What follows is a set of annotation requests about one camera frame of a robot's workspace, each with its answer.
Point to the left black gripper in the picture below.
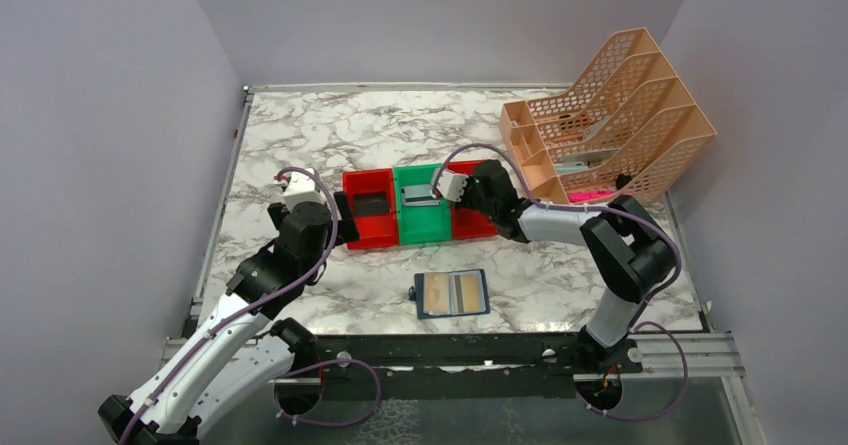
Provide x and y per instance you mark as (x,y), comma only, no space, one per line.
(346,229)

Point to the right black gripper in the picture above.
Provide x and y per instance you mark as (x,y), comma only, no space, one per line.
(464,202)

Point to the navy blue card holder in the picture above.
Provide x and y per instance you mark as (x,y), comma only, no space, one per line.
(416,295)

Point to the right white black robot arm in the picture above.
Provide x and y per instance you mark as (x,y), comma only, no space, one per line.
(629,249)

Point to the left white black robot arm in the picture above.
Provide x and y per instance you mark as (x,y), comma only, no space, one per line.
(243,343)

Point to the black card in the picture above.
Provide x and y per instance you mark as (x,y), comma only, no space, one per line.
(371,204)

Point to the red bin with gold card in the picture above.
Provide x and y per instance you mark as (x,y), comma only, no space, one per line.
(467,223)

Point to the red bin with black card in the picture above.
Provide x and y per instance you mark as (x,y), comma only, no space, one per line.
(376,231)

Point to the silver card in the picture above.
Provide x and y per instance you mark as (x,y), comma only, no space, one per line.
(419,195)

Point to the silver gray item in organizer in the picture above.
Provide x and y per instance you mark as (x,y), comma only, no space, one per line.
(583,161)

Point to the black clip in organizer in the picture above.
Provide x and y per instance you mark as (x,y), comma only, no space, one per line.
(622,181)

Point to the peach plastic file organizer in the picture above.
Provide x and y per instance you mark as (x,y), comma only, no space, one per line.
(629,98)

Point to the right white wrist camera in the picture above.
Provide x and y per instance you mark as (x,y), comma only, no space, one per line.
(448,185)

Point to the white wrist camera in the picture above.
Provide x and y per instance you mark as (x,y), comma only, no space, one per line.
(298,188)
(448,185)

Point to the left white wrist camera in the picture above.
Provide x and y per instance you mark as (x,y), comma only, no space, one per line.
(298,188)

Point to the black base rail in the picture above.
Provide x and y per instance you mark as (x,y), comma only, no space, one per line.
(450,366)

